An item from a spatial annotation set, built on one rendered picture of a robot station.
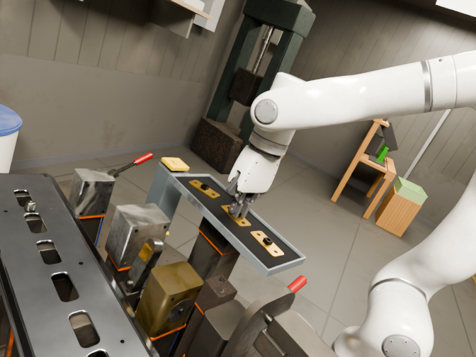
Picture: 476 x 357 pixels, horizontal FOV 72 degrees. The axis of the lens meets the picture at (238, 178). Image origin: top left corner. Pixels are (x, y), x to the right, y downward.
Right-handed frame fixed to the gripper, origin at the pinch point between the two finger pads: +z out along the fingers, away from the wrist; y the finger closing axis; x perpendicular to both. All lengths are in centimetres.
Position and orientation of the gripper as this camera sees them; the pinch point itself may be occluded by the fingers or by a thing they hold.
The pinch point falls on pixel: (239, 207)
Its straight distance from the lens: 77.7
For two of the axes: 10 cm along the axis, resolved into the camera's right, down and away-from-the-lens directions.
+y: -7.3, -0.3, -6.8
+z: -3.7, 8.6, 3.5
